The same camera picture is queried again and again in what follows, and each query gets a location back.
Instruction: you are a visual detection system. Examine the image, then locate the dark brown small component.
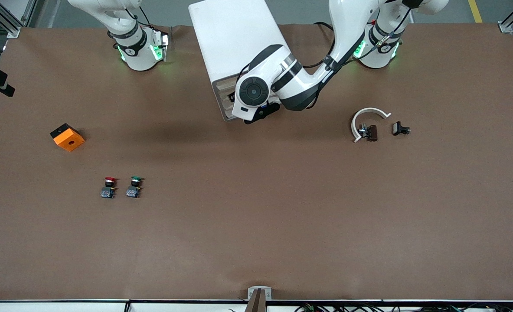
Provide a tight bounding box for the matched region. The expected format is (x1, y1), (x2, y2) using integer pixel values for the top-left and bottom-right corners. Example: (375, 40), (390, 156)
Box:
(359, 124), (379, 142)

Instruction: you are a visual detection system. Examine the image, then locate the white curved plastic piece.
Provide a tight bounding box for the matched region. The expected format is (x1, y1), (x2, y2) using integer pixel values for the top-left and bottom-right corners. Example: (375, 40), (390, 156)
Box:
(352, 107), (392, 143)

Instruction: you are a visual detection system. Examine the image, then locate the white tray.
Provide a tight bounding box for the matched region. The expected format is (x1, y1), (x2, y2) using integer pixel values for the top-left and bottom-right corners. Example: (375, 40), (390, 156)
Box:
(214, 75), (245, 97)

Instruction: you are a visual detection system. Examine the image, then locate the silver table edge bracket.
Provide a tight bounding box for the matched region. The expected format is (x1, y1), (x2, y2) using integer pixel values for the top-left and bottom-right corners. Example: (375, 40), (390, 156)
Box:
(248, 286), (272, 301)

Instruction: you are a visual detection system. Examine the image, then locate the orange and black button box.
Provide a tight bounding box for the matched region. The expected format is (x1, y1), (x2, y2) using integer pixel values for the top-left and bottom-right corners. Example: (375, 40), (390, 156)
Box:
(50, 123), (85, 152)

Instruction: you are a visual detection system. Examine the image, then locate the silver base connector plate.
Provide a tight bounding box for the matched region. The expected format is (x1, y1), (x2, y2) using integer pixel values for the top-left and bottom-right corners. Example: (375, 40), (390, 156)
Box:
(151, 28), (170, 62)

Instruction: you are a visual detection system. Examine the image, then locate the green push button switch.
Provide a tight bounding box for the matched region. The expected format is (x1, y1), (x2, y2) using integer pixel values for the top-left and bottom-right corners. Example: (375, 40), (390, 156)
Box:
(125, 176), (144, 198)

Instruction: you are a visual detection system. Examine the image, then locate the brown bar under bracket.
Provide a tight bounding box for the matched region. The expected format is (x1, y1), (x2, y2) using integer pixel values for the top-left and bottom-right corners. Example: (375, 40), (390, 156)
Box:
(244, 289), (266, 312)

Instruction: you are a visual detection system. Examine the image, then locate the red push button switch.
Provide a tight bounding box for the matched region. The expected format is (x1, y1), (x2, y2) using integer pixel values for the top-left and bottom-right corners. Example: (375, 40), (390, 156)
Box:
(100, 177), (118, 199)

